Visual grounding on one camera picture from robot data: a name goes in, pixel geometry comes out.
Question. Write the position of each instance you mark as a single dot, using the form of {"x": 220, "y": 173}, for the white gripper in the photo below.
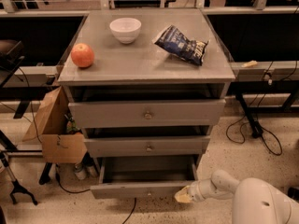
{"x": 194, "y": 192}

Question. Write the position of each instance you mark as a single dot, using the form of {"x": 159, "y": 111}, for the grey bottom drawer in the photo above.
{"x": 140, "y": 177}

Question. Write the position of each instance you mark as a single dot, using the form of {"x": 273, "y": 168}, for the grey drawer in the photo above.
{"x": 140, "y": 177}
{"x": 146, "y": 113}
{"x": 146, "y": 146}

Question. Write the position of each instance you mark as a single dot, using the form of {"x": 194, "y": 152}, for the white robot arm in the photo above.
{"x": 254, "y": 200}

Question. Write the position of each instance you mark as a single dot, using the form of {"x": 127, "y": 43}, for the grey middle drawer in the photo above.
{"x": 146, "y": 146}

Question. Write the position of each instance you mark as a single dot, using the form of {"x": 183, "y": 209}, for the grey top drawer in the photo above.
{"x": 146, "y": 113}

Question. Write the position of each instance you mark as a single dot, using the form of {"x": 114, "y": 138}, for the grey drawer cabinet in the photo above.
{"x": 142, "y": 71}

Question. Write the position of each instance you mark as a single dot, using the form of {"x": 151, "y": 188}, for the silver can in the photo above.
{"x": 80, "y": 171}

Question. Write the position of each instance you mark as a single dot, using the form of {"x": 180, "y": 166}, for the green bottle in box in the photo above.
{"x": 71, "y": 126}

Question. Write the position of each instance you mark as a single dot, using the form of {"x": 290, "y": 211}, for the open cardboard box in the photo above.
{"x": 50, "y": 127}

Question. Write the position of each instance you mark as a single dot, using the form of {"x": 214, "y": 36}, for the small yellow foam piece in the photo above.
{"x": 249, "y": 64}

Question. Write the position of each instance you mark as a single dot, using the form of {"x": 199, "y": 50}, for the blue chip bag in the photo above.
{"x": 172, "y": 40}

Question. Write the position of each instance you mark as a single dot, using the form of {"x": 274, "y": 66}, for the black tripod stand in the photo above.
{"x": 17, "y": 187}

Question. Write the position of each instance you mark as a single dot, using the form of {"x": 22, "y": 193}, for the orange red apple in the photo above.
{"x": 82, "y": 55}

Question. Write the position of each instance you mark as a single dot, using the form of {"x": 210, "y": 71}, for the white ceramic bowl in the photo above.
{"x": 126, "y": 30}

